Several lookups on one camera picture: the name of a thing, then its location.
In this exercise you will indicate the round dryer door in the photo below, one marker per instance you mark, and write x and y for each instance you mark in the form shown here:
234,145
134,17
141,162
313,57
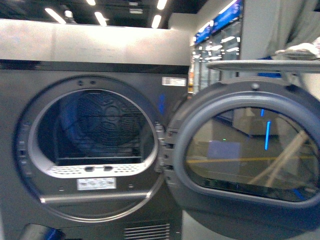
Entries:
243,159

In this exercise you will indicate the dark grey tumble dryer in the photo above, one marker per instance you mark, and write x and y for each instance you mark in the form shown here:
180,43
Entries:
82,108

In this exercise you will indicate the white folded cloth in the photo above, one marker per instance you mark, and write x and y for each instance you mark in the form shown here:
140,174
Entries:
303,51

